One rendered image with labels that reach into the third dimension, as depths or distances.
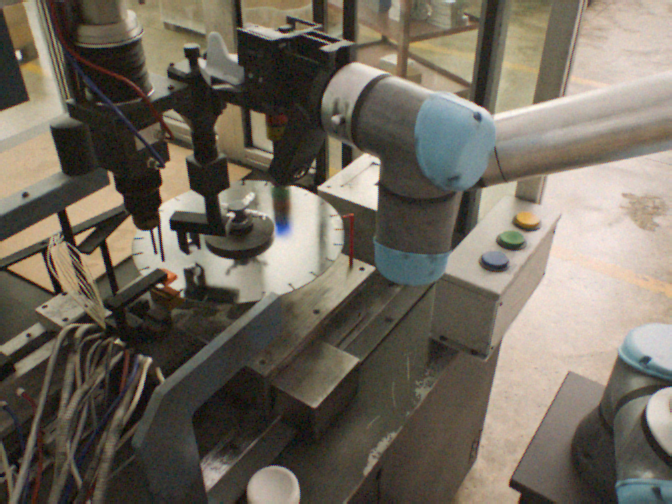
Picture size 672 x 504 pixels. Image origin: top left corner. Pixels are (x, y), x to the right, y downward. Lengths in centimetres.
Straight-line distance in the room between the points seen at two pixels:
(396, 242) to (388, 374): 49
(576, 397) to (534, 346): 117
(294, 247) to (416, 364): 29
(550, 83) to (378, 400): 59
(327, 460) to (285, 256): 30
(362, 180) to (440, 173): 73
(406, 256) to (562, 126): 20
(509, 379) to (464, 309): 109
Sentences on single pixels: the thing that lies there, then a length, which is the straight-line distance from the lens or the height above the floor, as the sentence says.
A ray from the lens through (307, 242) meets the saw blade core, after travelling 100.
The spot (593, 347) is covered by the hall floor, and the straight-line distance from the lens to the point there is 233.
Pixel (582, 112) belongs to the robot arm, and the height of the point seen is 127.
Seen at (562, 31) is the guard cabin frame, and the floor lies 121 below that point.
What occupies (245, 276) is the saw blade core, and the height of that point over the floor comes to 95.
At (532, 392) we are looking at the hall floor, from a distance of 212.
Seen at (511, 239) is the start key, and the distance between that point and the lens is 112.
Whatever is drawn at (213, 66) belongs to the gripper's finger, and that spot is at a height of 128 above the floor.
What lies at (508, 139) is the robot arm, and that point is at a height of 123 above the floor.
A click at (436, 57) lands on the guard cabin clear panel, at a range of 125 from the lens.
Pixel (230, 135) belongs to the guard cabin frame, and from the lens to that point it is 164.
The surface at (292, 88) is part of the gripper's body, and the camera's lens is 67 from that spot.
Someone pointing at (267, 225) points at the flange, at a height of 96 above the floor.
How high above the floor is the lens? 154
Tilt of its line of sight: 37 degrees down
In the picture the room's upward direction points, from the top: straight up
